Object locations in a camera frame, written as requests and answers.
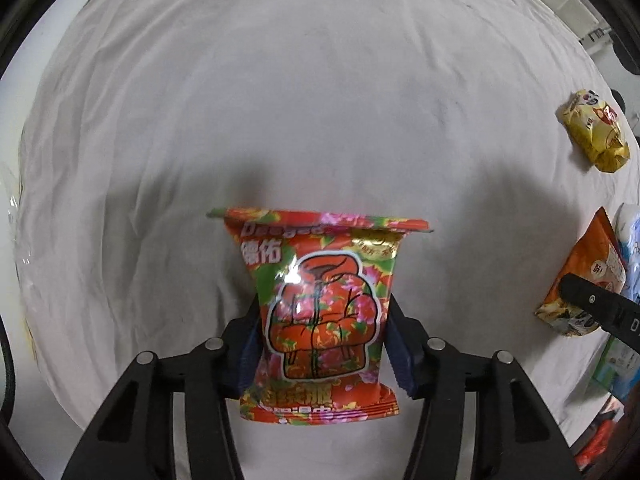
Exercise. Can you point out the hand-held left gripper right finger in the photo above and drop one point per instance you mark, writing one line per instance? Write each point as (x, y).
(400, 355)

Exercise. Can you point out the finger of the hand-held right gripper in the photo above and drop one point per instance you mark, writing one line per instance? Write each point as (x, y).
(600, 305)

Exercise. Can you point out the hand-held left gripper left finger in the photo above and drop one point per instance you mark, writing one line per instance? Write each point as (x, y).
(246, 360)

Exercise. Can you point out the red floral snack packet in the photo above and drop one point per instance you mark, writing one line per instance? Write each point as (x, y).
(320, 316)

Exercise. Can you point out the orange snack packet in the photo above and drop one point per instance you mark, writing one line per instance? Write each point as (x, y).
(585, 280)

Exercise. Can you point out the green white snack packet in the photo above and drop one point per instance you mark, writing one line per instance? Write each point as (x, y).
(615, 367)

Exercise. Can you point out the light blue snack packet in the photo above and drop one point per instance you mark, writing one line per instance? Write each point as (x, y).
(631, 240)

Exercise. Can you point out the yellow snack packet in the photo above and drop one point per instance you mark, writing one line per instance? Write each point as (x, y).
(597, 130)

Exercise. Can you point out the white sheet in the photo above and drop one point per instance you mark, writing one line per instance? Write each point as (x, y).
(310, 110)

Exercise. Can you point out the clear plastic bag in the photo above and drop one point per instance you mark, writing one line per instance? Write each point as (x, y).
(15, 240)

